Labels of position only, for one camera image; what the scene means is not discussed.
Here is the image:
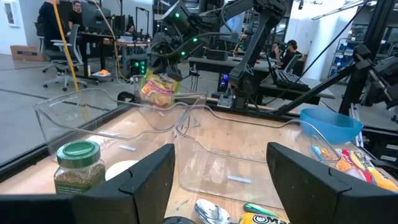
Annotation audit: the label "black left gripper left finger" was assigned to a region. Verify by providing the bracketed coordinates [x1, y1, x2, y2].
[0, 143, 177, 224]

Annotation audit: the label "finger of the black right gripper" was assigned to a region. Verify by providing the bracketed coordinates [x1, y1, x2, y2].
[152, 61, 165, 75]
[166, 63, 184, 82]

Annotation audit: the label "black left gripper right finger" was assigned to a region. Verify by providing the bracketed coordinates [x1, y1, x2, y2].
[266, 142, 398, 224]

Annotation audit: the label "green lid spice jar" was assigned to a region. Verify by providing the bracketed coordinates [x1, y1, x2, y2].
[53, 139, 106, 195]

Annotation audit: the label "white lid spice jar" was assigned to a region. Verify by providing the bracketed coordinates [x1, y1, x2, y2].
[104, 159, 139, 182]

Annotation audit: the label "red yellow blue snack packet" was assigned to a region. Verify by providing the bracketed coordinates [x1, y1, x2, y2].
[310, 145, 398, 192]

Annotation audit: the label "yellow black lettered packet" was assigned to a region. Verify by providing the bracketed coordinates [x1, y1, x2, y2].
[238, 212, 290, 224]

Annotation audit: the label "green iridescent spoon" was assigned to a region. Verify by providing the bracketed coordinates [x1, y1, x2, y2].
[243, 203, 280, 218]

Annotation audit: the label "black computer green lights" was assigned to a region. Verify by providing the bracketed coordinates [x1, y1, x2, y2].
[128, 57, 149, 78]

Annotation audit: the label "wooden top desk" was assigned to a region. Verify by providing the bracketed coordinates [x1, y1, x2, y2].
[74, 30, 150, 79]

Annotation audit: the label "dark work table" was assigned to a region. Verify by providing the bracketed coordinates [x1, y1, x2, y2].
[188, 49, 272, 76]

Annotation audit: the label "orange object white tray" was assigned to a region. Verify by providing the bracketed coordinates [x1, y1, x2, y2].
[91, 68, 112, 78]

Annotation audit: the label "black drawer cabinet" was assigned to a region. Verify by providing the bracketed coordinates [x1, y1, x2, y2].
[362, 126, 398, 166]

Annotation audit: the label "blue plastic bowl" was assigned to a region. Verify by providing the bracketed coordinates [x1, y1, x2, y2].
[300, 108, 364, 145]

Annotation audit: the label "black monitor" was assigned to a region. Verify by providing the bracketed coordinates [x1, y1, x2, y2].
[80, 1, 112, 32]

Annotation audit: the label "grey office chair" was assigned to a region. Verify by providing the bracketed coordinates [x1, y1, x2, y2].
[42, 24, 90, 93]

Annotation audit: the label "grey desk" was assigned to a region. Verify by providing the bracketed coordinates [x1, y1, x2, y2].
[259, 73, 336, 105]

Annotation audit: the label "black keyboard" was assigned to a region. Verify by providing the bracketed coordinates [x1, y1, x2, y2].
[275, 68, 312, 93]

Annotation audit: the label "cardboard box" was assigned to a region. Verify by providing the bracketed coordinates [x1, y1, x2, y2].
[9, 45, 47, 62]

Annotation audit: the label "shelf with blue bins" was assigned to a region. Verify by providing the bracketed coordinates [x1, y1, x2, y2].
[328, 37, 357, 78]

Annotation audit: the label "thin yellow cable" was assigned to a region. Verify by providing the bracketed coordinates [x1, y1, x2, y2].
[92, 0, 128, 82]

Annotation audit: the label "thick yellow cable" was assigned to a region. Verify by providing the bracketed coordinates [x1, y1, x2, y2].
[51, 0, 90, 122]

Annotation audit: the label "white wall cabinet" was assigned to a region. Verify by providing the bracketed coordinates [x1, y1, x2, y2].
[2, 0, 20, 28]

